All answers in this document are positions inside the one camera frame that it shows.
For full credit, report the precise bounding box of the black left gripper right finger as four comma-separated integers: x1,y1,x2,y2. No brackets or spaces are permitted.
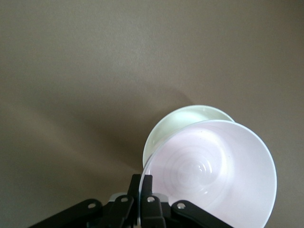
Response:
140,174,233,228

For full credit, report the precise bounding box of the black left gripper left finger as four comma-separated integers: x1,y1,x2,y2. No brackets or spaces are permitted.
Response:
28,173,141,228

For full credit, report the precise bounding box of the pink plastic bowl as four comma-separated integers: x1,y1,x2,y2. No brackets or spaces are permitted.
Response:
139,120,278,226

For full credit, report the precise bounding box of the white plastic bowl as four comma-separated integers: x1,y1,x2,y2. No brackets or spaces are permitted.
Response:
142,104,236,169

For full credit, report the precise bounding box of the brown table cover sheet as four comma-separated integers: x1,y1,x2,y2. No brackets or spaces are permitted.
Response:
0,0,304,228

